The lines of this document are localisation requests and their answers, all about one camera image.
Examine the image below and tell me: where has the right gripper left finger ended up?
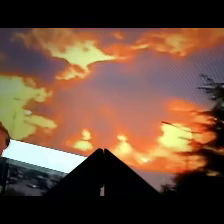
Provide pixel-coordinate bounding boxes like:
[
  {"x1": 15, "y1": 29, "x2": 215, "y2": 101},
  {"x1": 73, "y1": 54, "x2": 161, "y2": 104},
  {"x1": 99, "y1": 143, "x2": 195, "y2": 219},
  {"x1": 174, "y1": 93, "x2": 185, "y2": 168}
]
[{"x1": 44, "y1": 148, "x2": 105, "y2": 197}]

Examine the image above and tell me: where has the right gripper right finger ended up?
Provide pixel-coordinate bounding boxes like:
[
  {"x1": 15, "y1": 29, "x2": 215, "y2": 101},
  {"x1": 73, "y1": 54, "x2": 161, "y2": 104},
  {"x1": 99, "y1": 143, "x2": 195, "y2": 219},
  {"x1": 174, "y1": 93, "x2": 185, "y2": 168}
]
[{"x1": 103, "y1": 148, "x2": 161, "y2": 197}]

